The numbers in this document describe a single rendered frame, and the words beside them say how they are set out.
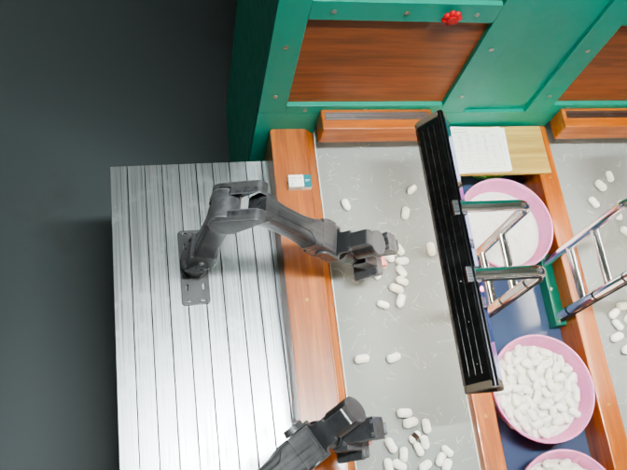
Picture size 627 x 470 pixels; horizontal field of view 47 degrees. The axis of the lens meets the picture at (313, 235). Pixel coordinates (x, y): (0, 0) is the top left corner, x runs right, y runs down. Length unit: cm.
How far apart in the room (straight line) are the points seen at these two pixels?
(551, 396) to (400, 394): 40
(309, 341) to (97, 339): 98
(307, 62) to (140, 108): 124
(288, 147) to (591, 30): 79
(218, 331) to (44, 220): 105
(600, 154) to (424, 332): 80
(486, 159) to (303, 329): 71
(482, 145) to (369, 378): 73
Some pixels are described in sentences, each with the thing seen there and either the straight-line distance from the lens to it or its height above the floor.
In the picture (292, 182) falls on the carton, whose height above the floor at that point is 78.
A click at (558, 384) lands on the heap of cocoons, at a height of 72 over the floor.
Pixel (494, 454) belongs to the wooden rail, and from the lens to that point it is 181.
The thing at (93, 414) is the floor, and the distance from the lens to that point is 247.
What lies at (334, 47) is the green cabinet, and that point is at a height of 110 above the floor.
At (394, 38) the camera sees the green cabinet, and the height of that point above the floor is 113.
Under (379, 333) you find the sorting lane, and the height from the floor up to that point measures 74.
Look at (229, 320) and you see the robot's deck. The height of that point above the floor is 67.
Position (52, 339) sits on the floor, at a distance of 254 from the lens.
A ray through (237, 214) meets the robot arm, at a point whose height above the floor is 110.
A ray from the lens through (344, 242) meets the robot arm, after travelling 163.
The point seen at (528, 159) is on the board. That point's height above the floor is 78.
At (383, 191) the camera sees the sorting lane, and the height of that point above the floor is 74.
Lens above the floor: 242
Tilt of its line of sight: 65 degrees down
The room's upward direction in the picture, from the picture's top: 24 degrees clockwise
